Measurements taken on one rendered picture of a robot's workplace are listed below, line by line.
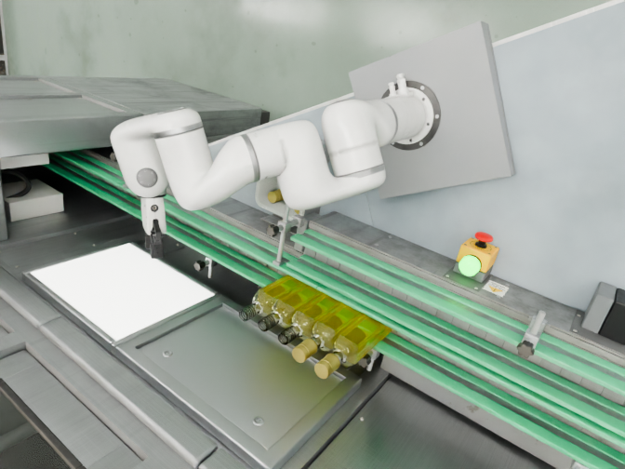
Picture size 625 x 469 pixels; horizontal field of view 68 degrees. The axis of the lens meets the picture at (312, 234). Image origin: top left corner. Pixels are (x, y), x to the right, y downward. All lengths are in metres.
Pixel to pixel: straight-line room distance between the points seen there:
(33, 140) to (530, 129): 1.38
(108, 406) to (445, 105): 0.95
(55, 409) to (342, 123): 0.80
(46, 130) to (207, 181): 0.96
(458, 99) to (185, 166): 0.59
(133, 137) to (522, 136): 0.78
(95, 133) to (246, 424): 1.13
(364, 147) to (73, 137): 1.12
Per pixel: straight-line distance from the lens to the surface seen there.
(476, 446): 1.17
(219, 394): 1.06
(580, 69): 1.08
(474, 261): 1.07
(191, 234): 1.49
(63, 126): 1.70
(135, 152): 0.90
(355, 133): 0.84
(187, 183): 0.82
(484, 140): 1.07
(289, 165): 0.80
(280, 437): 0.99
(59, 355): 1.22
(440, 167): 1.11
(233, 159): 0.78
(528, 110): 1.09
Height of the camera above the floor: 1.82
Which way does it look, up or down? 51 degrees down
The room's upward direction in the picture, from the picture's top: 113 degrees counter-clockwise
